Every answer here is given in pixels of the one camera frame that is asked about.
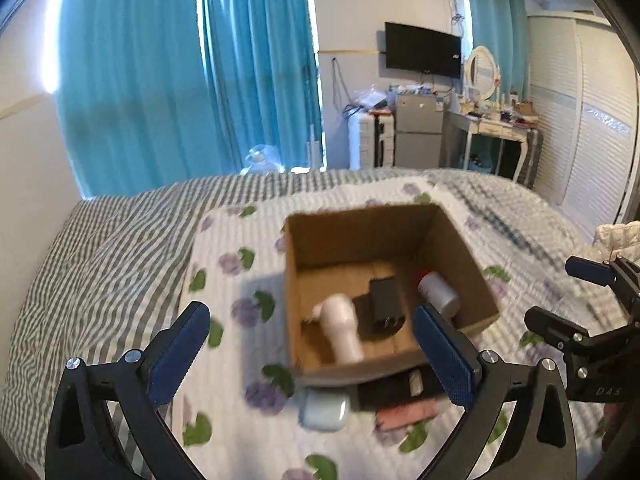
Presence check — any wide teal curtain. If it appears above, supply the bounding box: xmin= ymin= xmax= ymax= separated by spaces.
xmin=56 ymin=0 xmax=324 ymax=200

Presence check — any black wall television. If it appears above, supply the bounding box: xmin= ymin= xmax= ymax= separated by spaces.
xmin=383 ymin=21 xmax=462 ymax=80

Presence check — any grey striped bedsheet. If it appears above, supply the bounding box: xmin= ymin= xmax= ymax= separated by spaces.
xmin=0 ymin=166 xmax=601 ymax=461

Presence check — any white bottle with red cap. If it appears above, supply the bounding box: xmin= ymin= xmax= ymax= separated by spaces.
xmin=415 ymin=269 xmax=461 ymax=317

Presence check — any black box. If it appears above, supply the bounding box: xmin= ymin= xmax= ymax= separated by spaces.
xmin=357 ymin=366 xmax=450 ymax=412

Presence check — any pink box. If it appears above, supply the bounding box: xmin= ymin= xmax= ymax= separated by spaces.
xmin=374 ymin=394 xmax=455 ymax=432

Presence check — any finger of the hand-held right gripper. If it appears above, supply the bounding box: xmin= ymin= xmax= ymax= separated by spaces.
xmin=523 ymin=306 xmax=598 ymax=358
xmin=565 ymin=254 xmax=640 ymax=323

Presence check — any light blue case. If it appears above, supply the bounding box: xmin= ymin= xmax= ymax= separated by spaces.
xmin=298 ymin=388 xmax=353 ymax=431

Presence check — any narrow teal curtain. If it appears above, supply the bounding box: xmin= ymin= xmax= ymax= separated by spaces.
xmin=457 ymin=0 xmax=532 ymax=102

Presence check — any white louvred wardrobe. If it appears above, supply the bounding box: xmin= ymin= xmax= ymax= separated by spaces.
xmin=524 ymin=9 xmax=640 ymax=242

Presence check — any brown cardboard box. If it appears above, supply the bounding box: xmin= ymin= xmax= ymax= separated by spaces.
xmin=282 ymin=203 xmax=501 ymax=387

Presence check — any white drawer unit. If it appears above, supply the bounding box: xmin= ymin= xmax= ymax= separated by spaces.
xmin=348 ymin=110 xmax=397 ymax=170

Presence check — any grey small fridge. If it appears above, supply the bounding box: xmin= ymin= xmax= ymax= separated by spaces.
xmin=394 ymin=94 xmax=445 ymax=169

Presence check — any clear plastic bag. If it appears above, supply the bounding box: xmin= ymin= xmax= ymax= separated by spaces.
xmin=242 ymin=144 xmax=284 ymax=174

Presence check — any white plastic bottle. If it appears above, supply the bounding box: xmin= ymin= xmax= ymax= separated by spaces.
xmin=304 ymin=294 xmax=366 ymax=365

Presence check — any black power adapter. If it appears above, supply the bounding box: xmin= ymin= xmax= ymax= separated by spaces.
xmin=368 ymin=275 xmax=407 ymax=337

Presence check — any white floral blanket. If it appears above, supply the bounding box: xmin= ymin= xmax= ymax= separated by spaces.
xmin=171 ymin=179 xmax=640 ymax=480

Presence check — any white pink cloth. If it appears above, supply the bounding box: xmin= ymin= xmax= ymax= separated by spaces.
xmin=593 ymin=220 xmax=640 ymax=262

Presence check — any white dressing table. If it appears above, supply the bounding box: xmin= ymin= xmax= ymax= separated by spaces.
xmin=442 ymin=107 xmax=544 ymax=184

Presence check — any white oval mirror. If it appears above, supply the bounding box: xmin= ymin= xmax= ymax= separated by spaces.
xmin=464 ymin=45 xmax=501 ymax=102

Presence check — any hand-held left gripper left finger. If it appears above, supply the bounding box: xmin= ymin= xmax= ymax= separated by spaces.
xmin=45 ymin=301 xmax=211 ymax=480

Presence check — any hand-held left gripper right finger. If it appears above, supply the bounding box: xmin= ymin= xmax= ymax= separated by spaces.
xmin=412 ymin=304 xmax=579 ymax=480

